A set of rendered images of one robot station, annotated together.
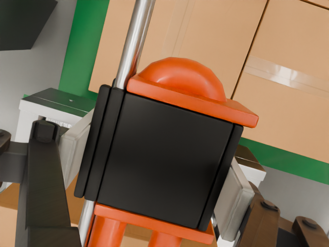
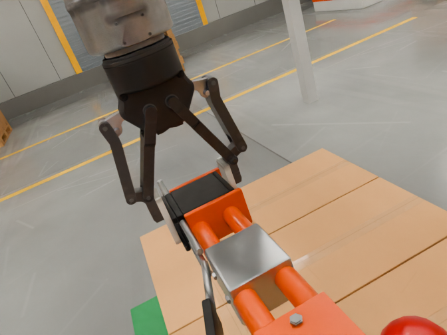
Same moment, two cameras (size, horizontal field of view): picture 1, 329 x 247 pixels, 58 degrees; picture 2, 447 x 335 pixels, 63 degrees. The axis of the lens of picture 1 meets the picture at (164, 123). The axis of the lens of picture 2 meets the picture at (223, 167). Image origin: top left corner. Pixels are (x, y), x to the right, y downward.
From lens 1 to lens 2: 0.47 m
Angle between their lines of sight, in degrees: 77
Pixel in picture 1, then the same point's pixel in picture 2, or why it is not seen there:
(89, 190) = (177, 213)
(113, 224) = (202, 226)
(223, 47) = not seen: outside the picture
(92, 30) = not seen: outside the picture
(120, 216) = (196, 209)
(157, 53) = not seen: outside the picture
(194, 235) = (231, 192)
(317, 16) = (357, 299)
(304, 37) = (368, 314)
